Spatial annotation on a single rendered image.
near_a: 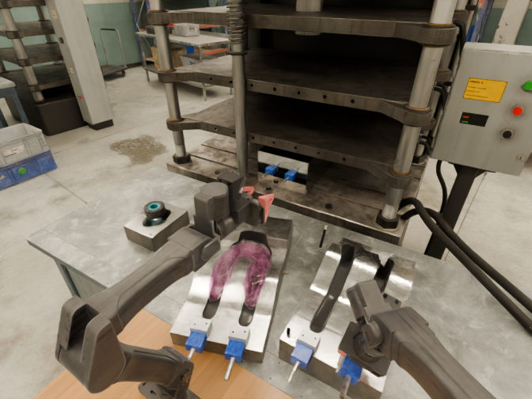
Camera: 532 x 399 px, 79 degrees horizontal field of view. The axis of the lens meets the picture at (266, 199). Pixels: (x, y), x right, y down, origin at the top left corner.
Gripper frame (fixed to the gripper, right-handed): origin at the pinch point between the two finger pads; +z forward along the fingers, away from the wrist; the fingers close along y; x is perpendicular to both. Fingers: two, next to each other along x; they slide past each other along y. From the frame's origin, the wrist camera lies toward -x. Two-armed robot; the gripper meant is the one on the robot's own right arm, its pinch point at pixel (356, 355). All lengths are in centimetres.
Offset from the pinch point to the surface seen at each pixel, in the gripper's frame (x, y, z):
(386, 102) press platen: -82, 24, -6
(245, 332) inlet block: 7.9, 26.2, 9.3
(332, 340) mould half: -1.8, 5.8, 6.8
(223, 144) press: -89, 111, 68
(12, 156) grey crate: -29, 325, 147
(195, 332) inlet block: 14.8, 37.7, 10.2
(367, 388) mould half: 4.1, -5.3, 4.0
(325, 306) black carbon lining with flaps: -10.3, 10.8, 11.8
